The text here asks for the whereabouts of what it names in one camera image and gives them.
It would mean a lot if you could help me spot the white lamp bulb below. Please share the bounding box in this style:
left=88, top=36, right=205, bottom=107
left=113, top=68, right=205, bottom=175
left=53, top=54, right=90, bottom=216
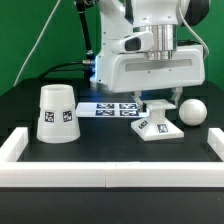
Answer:
left=179, top=99, right=207, bottom=126

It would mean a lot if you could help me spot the white lamp base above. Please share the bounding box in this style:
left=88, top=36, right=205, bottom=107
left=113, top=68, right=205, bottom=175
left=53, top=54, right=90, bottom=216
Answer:
left=131, top=99, right=184, bottom=141

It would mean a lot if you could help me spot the white cable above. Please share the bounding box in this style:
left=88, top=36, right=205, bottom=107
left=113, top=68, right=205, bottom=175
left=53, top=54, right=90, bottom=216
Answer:
left=13, top=0, right=62, bottom=87

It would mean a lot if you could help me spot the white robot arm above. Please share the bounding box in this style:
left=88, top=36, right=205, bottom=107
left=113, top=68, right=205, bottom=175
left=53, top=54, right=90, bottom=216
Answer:
left=91, top=0, right=210, bottom=110

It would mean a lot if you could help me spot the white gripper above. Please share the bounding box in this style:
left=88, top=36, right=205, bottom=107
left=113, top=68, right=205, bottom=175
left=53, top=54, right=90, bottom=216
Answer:
left=107, top=45, right=205, bottom=112

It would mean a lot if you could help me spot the black hose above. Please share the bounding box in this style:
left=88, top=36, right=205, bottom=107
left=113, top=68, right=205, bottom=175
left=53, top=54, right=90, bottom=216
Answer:
left=73, top=0, right=95, bottom=62

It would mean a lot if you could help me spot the white U-shaped fence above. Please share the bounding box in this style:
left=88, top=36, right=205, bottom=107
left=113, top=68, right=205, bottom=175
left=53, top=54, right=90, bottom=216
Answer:
left=0, top=127, right=224, bottom=188

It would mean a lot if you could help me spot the white marker sheet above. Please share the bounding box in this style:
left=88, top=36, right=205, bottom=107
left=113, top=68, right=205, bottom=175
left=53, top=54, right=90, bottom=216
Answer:
left=76, top=102, right=149, bottom=118

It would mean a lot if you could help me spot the black cable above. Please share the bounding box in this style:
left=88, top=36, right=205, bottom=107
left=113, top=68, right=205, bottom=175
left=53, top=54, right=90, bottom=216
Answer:
left=39, top=60, right=94, bottom=80

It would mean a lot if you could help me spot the white lamp shade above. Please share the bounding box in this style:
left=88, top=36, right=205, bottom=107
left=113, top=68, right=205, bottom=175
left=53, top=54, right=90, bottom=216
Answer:
left=37, top=84, right=80, bottom=144

